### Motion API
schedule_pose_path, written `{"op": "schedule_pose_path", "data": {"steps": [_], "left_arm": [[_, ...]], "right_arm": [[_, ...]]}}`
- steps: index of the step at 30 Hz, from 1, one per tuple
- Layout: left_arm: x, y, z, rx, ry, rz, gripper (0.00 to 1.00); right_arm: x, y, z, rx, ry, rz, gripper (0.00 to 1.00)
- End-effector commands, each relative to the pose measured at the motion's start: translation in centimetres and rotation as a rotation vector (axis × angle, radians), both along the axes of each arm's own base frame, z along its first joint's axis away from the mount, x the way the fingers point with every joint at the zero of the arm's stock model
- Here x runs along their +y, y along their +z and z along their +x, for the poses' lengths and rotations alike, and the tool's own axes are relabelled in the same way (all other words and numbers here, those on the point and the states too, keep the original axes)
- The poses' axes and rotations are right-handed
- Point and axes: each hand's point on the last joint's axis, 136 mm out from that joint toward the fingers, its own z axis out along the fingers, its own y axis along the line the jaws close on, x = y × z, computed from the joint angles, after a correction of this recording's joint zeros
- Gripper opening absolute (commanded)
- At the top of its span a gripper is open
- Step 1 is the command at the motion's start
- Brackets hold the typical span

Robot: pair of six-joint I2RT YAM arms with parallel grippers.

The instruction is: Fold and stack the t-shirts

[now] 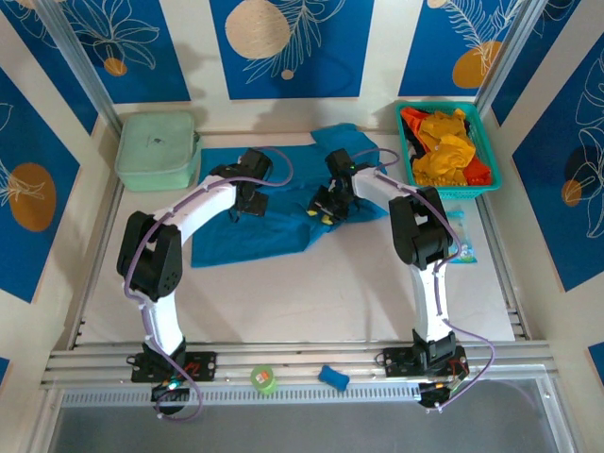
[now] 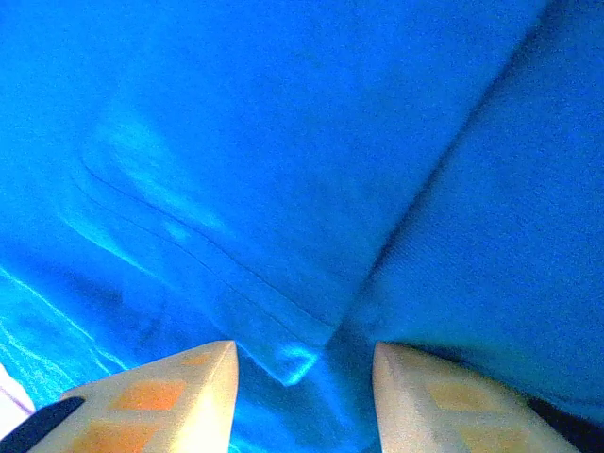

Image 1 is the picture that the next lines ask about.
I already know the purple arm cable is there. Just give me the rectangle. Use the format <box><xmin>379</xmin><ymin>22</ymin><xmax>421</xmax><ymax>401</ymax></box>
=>
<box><xmin>120</xmin><ymin>146</ymin><xmax>294</xmax><ymax>424</ymax></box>
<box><xmin>351</xmin><ymin>147</ymin><xmax>496</xmax><ymax>415</ymax></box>

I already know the green tape roll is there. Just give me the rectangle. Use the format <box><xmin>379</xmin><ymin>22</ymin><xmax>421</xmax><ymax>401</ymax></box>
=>
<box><xmin>251</xmin><ymin>365</ymin><xmax>279</xmax><ymax>395</ymax></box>

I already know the teal plastic basket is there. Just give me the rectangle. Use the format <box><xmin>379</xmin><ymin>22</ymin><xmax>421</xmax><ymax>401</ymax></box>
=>
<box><xmin>394</xmin><ymin>101</ymin><xmax>504</xmax><ymax>202</ymax></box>

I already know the grey metal sheet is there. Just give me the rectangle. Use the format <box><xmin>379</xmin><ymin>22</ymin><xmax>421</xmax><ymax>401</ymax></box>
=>
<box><xmin>46</xmin><ymin>404</ymin><xmax>567</xmax><ymax>453</ymax></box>

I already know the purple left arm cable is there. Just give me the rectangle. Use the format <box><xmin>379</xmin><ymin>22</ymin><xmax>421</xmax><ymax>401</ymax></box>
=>
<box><xmin>120</xmin><ymin>146</ymin><xmax>294</xmax><ymax>424</ymax></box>

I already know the aluminium frame rail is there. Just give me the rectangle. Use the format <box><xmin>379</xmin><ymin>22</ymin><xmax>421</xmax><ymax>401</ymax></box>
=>
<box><xmin>40</xmin><ymin>340</ymin><xmax>554</xmax><ymax>392</ymax></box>

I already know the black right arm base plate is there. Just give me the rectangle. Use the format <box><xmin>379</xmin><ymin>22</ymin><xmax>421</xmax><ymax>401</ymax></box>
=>
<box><xmin>384</xmin><ymin>346</ymin><xmax>469</xmax><ymax>378</ymax></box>

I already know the mint green zipper case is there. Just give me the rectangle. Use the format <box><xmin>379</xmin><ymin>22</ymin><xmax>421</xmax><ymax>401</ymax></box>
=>
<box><xmin>114</xmin><ymin>111</ymin><xmax>204</xmax><ymax>193</ymax></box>

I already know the blue bone-shaped sponge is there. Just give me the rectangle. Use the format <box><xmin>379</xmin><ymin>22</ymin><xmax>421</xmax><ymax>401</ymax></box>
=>
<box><xmin>317</xmin><ymin>364</ymin><xmax>351</xmax><ymax>392</ymax></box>

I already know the aluminium corner post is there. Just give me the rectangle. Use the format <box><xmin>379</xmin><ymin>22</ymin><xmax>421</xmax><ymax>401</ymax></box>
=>
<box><xmin>473</xmin><ymin>0</ymin><xmax>545</xmax><ymax>113</ymax></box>
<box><xmin>35</xmin><ymin>0</ymin><xmax>122</xmax><ymax>136</ymax></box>

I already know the blue t-shirt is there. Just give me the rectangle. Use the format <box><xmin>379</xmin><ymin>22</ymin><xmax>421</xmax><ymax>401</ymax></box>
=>
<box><xmin>191</xmin><ymin>123</ymin><xmax>391</xmax><ymax>269</ymax></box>

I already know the yellow t-shirt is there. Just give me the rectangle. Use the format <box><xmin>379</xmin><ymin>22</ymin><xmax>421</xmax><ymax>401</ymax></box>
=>
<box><xmin>411</xmin><ymin>109</ymin><xmax>477</xmax><ymax>188</ymax></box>

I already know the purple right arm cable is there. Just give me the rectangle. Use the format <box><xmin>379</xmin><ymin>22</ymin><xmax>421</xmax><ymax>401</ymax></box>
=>
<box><xmin>351</xmin><ymin>147</ymin><xmax>496</xmax><ymax>415</ymax></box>

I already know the aluminium side rail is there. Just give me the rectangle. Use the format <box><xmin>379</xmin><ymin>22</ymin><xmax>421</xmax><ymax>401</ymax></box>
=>
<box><xmin>68</xmin><ymin>181</ymin><xmax>126</xmax><ymax>351</ymax></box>
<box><xmin>477</xmin><ymin>196</ymin><xmax>533</xmax><ymax>342</ymax></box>

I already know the slotted grey cable duct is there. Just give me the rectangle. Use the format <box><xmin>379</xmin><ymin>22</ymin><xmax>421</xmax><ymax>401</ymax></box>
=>
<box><xmin>59</xmin><ymin>384</ymin><xmax>426</xmax><ymax>410</ymax></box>

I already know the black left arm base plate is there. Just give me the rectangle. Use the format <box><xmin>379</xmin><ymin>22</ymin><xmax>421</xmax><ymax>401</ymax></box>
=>
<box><xmin>130</xmin><ymin>351</ymin><xmax>219</xmax><ymax>384</ymax></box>

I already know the orange t-shirt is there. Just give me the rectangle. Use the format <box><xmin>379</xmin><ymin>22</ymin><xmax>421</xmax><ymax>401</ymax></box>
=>
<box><xmin>400</xmin><ymin>107</ymin><xmax>495</xmax><ymax>188</ymax></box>

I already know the blue floral wall panel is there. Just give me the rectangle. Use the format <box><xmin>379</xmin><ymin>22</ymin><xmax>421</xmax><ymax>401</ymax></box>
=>
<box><xmin>0</xmin><ymin>65</ymin><xmax>81</xmax><ymax>304</ymax></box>
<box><xmin>398</xmin><ymin>0</ymin><xmax>526</xmax><ymax>99</ymax></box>
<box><xmin>60</xmin><ymin>0</ymin><xmax>193</xmax><ymax>105</ymax></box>
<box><xmin>210</xmin><ymin>0</ymin><xmax>375</xmax><ymax>101</ymax></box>
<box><xmin>512</xmin><ymin>44</ymin><xmax>604</xmax><ymax>293</ymax></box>

